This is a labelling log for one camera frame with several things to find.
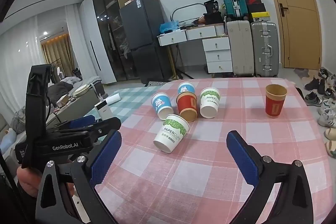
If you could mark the grey low table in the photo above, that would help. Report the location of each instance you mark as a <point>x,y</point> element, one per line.
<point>78,104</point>

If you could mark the wooden door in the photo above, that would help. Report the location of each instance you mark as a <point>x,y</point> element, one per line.
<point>296,16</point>

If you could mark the brown curtain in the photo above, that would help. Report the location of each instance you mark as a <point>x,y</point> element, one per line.
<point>56,53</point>

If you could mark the white sheer curtain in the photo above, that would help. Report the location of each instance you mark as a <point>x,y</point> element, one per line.
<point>23,61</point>

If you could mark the white paper roll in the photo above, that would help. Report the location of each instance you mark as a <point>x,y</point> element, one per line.
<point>113,98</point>

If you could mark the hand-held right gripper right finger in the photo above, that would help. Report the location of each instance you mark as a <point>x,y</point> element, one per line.
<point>242,158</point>

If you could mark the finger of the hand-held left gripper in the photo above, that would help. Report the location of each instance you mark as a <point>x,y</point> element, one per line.
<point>82,121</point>
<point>106,126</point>

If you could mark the black bag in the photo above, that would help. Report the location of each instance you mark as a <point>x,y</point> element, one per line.
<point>214,18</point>

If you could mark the white green paper cup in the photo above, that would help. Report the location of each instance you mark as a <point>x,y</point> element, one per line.
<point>210,102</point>
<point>170,134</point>

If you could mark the red black shoe box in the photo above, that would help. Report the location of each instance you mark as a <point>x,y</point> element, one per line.
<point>256,6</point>

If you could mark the row of shoes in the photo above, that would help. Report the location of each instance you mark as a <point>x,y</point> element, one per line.
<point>323,108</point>

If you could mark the black white striped mat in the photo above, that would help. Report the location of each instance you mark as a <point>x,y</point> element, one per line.
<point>157,82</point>

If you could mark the flat cardboard box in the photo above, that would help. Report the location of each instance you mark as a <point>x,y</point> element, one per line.
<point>130,0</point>

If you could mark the silver suitcase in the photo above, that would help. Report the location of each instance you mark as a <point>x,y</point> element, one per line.
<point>265,48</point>

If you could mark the beige suitcase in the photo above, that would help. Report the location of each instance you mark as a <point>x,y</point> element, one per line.
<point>240,48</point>

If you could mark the dark glass cabinet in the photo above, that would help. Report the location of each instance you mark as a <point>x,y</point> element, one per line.
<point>107,29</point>

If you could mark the white wardrobe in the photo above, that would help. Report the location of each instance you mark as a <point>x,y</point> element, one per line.
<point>90,37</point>

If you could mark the person's left hand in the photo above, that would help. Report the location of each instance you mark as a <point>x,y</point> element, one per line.
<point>26,180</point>

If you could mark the white power station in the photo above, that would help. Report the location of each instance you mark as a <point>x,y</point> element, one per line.
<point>101,109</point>

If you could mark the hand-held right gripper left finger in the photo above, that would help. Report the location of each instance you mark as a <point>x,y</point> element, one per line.
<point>105,158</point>

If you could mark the red brown paper cup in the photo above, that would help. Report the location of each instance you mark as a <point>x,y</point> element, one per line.
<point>186,106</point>
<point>274,106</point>

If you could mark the bed with grey blankets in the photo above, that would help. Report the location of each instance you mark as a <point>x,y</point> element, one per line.
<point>63,87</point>

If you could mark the dark grey fridge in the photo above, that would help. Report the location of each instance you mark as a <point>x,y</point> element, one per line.
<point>144,35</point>

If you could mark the blue white paper cup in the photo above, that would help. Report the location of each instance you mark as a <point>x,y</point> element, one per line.
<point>160,104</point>
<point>185,88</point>

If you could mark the blue plastic bag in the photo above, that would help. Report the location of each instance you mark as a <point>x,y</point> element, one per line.
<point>168,27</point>

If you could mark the grey curved tube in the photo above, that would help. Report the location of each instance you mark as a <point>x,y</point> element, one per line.
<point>185,5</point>

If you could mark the teal plaid rug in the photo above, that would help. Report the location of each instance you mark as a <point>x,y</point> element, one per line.
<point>131,98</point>

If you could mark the white desk with drawers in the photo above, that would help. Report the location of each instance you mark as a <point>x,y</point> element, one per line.
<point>218,54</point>

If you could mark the yellow black shoe box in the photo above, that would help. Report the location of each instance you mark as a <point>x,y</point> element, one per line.
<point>260,16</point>

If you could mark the pink plaid tablecloth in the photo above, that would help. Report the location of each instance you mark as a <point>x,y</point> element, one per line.
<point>210,166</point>

